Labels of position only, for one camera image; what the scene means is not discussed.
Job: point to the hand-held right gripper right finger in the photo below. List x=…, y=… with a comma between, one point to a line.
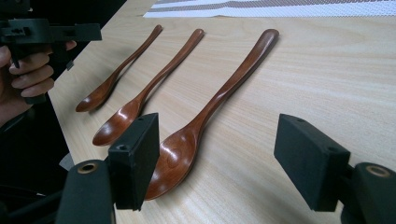
x=308, y=161

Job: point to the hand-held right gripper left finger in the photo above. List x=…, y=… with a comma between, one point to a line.
x=134, y=165

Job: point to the brown wooden spoon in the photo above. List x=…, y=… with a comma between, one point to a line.
x=115, y=77
x=155, y=84
x=218, y=99

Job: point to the white grey striped placemat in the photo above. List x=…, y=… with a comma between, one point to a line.
x=280, y=9

